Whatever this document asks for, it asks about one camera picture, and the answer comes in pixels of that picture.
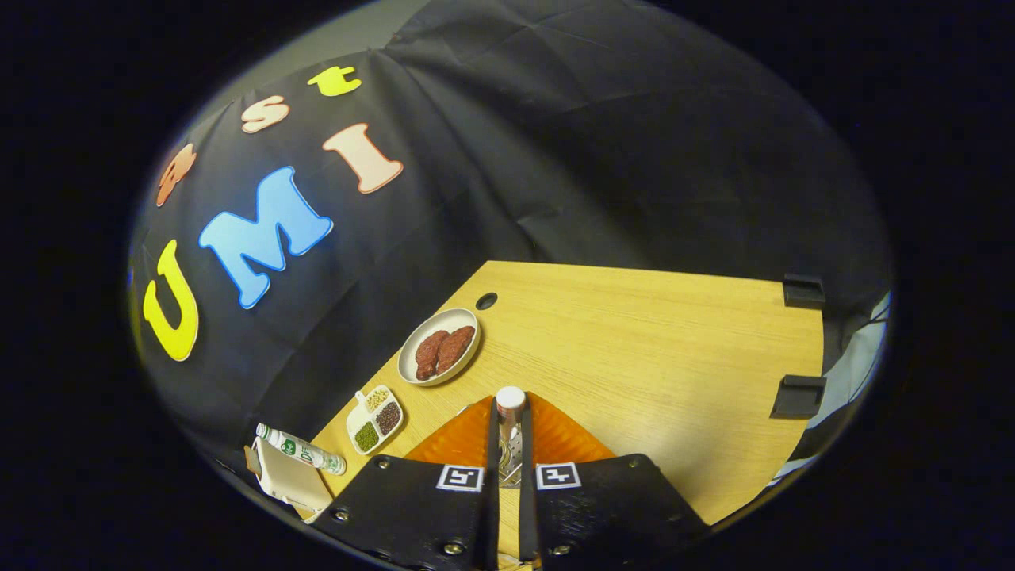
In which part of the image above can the brown meat piece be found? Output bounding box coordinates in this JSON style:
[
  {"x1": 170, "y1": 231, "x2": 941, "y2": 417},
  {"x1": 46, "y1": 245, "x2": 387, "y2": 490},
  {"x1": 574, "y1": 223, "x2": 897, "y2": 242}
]
[
  {"x1": 415, "y1": 331, "x2": 449, "y2": 381},
  {"x1": 436, "y1": 325, "x2": 477, "y2": 375}
]

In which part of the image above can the white divided bean dish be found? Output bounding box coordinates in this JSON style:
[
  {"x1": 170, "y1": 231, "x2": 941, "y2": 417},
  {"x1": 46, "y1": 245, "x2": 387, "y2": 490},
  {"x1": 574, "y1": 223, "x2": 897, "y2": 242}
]
[{"x1": 346, "y1": 385, "x2": 405, "y2": 455}]

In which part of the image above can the beige plate with meat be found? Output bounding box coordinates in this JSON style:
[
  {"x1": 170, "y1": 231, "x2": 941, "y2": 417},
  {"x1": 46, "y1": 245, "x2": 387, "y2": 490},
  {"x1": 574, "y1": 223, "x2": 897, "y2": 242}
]
[{"x1": 396, "y1": 308, "x2": 482, "y2": 388}]

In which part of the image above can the white green-label plastic bottle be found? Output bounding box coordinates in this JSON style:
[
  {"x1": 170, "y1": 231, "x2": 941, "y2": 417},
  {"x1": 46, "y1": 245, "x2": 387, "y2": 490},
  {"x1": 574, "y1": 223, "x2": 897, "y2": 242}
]
[{"x1": 255, "y1": 423, "x2": 347, "y2": 477}]

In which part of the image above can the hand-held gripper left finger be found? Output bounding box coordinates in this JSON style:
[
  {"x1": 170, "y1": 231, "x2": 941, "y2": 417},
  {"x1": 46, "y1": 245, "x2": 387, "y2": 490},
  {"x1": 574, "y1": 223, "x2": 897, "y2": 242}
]
[{"x1": 309, "y1": 395, "x2": 499, "y2": 571}]

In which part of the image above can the black table clamp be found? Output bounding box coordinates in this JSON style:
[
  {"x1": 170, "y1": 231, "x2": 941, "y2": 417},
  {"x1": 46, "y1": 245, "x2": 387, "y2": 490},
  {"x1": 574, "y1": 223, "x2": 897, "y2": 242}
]
[
  {"x1": 783, "y1": 274, "x2": 825, "y2": 308},
  {"x1": 771, "y1": 375, "x2": 827, "y2": 420}
]

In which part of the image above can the white toaster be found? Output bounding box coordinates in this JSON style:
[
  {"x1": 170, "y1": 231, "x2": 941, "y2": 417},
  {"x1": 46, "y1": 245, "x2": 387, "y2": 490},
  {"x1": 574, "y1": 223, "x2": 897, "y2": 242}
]
[{"x1": 250, "y1": 436, "x2": 335, "y2": 512}]

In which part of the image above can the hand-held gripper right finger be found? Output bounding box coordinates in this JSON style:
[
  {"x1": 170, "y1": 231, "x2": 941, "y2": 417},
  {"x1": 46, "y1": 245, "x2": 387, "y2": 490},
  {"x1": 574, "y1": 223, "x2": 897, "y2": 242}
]
[{"x1": 519, "y1": 393, "x2": 711, "y2": 568}]

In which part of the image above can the checked-handle metal spoon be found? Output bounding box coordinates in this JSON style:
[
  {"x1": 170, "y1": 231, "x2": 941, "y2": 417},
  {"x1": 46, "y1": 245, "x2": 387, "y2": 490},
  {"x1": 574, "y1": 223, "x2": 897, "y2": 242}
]
[{"x1": 496, "y1": 386, "x2": 527, "y2": 489}]

